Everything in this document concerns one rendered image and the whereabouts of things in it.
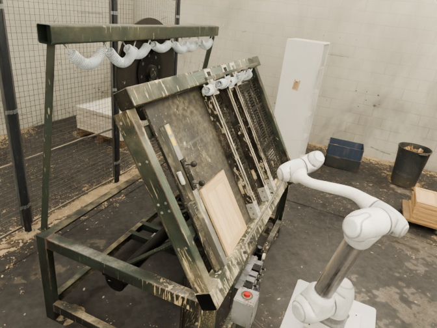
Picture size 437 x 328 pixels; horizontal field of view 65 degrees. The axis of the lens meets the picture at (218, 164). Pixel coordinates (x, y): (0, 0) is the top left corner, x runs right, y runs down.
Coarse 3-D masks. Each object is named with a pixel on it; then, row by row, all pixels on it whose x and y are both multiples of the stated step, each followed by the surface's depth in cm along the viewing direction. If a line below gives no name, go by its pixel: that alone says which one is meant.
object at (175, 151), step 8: (160, 128) 200; (168, 136) 199; (168, 144) 201; (176, 144) 203; (176, 152) 201; (176, 160) 203; (184, 176) 204; (184, 184) 206; (192, 192) 206; (192, 200) 208; (200, 200) 211; (200, 208) 208; (200, 216) 210; (208, 216) 214; (208, 224) 212; (208, 232) 212; (208, 240) 214; (216, 240) 215; (216, 248) 214; (216, 256) 216; (224, 256) 218; (224, 264) 216
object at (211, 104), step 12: (204, 72) 243; (204, 96) 252; (216, 108) 252; (216, 120) 255; (228, 132) 260; (228, 144) 258; (228, 156) 261; (240, 168) 262; (240, 180) 264; (252, 204) 267; (252, 216) 271
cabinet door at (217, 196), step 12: (216, 180) 237; (204, 192) 221; (216, 192) 234; (228, 192) 248; (216, 204) 230; (228, 204) 244; (216, 216) 226; (228, 216) 240; (240, 216) 254; (216, 228) 223; (228, 228) 236; (240, 228) 249; (228, 240) 232; (228, 252) 228
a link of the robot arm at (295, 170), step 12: (288, 168) 195; (300, 168) 194; (288, 180) 197; (300, 180) 191; (312, 180) 188; (336, 192) 182; (348, 192) 179; (360, 192) 177; (360, 204) 173; (372, 204) 168
